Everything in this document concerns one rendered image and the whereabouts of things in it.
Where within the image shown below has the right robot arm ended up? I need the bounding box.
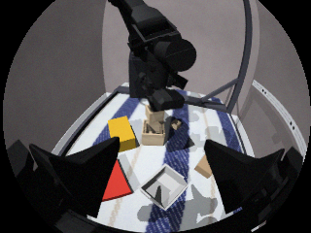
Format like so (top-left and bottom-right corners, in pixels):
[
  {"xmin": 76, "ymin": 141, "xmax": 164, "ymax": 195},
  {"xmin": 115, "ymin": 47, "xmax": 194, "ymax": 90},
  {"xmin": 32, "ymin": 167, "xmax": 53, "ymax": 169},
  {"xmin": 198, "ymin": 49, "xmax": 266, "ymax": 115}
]
[{"xmin": 108, "ymin": 0, "xmax": 196, "ymax": 90}]

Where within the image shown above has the red flat rectangular slab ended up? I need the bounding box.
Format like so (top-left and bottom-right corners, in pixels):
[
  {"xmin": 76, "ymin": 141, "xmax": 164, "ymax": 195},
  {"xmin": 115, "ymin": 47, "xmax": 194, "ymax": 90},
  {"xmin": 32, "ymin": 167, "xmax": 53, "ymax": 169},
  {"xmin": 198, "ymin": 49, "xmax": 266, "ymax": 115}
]
[{"xmin": 102, "ymin": 160, "xmax": 132, "ymax": 202}]

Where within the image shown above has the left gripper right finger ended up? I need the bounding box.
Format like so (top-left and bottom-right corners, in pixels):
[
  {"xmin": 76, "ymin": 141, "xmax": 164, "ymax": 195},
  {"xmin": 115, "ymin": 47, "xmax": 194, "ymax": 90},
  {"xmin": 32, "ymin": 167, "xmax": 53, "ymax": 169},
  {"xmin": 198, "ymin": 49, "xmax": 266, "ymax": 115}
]
[{"xmin": 204, "ymin": 139, "xmax": 285, "ymax": 214}]

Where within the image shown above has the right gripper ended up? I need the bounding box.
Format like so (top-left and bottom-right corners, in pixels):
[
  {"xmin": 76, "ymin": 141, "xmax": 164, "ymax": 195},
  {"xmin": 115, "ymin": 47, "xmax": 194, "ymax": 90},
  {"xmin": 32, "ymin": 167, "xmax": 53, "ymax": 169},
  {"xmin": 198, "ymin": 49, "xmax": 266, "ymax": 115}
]
[{"xmin": 138, "ymin": 60, "xmax": 185, "ymax": 113}]

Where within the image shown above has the yellow block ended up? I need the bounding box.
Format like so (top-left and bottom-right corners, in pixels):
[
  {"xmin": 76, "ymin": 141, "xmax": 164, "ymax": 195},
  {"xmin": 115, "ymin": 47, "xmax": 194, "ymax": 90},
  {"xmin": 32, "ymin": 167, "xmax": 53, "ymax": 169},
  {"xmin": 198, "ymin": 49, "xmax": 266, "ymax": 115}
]
[{"xmin": 108, "ymin": 116, "xmax": 136, "ymax": 152}]

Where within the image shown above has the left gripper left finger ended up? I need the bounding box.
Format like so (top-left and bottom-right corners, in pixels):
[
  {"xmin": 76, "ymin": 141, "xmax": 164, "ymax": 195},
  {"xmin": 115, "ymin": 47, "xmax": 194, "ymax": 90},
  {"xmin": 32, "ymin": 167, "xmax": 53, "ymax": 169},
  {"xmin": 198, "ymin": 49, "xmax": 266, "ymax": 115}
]
[{"xmin": 29, "ymin": 136, "xmax": 121, "ymax": 218}]

